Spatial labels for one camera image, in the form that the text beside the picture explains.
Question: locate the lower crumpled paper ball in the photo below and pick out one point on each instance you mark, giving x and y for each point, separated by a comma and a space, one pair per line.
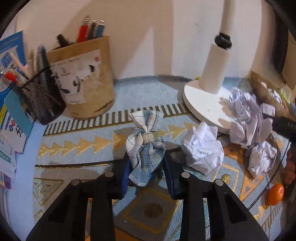
261, 158

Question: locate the blue printed booklet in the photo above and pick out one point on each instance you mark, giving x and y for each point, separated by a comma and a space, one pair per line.
12, 44

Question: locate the small orange fruit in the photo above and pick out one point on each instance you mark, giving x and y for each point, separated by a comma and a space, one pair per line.
275, 194

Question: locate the white desk lamp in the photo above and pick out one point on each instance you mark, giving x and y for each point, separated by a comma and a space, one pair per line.
215, 76

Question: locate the white paper ball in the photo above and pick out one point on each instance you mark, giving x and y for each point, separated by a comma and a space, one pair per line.
203, 151

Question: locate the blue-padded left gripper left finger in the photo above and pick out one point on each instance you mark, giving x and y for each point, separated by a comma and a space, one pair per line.
65, 219

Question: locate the blue patterned table mat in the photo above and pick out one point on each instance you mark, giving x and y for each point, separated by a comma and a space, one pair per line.
85, 149

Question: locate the tan cylindrical pen holder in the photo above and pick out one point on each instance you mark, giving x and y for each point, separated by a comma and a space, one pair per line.
83, 74

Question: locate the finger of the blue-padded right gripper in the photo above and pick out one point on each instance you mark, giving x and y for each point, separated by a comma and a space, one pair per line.
284, 127

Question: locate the black wall television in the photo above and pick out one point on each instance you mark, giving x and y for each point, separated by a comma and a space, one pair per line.
280, 44

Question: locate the black pen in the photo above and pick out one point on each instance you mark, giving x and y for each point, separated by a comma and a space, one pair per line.
91, 30

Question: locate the large paper ball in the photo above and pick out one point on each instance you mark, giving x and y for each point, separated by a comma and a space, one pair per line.
249, 126

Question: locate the teal card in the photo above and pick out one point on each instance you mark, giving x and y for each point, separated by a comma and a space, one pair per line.
19, 110

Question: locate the person's right hand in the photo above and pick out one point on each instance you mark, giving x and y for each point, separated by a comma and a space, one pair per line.
289, 175

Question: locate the blue plaid fabric bow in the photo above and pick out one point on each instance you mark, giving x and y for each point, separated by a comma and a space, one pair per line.
145, 152

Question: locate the black marker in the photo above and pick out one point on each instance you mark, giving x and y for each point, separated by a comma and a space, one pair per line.
62, 41

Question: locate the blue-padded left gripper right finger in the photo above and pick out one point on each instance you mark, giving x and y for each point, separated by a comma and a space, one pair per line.
229, 219

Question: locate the black mesh pen cup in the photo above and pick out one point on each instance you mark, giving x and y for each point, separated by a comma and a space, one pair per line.
43, 97

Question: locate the woven wicker basket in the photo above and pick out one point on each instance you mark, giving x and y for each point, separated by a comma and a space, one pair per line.
263, 90

